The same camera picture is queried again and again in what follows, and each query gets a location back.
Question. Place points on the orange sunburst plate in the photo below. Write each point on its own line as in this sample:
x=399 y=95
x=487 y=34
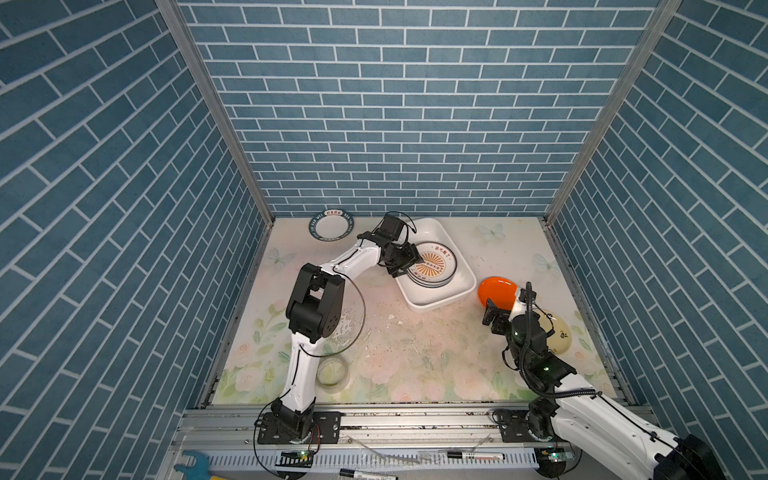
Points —
x=438 y=268

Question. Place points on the black marker pen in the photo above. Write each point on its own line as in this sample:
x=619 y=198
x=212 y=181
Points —
x=362 y=475

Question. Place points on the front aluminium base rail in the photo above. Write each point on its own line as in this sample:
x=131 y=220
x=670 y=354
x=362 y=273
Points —
x=473 y=441

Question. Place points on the blue wrench tool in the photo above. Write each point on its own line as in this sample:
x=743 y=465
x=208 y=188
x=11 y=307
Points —
x=194 y=465

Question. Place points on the small green rim plate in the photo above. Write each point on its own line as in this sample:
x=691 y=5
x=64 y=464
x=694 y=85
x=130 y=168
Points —
x=331 y=225

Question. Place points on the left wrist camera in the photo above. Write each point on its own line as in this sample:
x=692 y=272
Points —
x=396 y=227

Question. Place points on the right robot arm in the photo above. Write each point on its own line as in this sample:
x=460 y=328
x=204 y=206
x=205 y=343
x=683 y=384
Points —
x=569 y=407

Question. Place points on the aluminium frame rail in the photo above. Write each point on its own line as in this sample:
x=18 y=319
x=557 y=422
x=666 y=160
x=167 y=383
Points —
x=181 y=34
x=657 y=24

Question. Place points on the aluminium frame rail right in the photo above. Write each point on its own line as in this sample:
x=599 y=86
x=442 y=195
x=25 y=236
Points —
x=657 y=24

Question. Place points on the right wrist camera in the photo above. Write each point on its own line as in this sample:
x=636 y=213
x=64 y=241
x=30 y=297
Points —
x=525 y=304

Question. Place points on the white plastic bin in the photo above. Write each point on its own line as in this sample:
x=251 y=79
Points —
x=421 y=299

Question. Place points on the yellow floral plate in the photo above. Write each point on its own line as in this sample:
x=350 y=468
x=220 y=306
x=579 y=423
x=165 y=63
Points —
x=559 y=335

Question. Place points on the clear tape roll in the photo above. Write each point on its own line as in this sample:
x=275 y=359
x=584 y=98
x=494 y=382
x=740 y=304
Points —
x=332 y=374

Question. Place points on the aluminium frame rail left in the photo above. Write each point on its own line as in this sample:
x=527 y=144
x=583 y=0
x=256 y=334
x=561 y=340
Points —
x=181 y=34

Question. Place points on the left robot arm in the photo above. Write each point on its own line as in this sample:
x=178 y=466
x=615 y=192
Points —
x=314 y=311

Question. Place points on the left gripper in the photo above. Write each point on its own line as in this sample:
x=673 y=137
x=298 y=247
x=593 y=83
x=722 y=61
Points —
x=411 y=255

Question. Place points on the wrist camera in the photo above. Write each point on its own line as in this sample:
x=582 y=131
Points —
x=525 y=304
x=396 y=227

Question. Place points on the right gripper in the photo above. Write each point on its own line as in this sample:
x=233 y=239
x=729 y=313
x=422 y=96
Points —
x=491 y=313

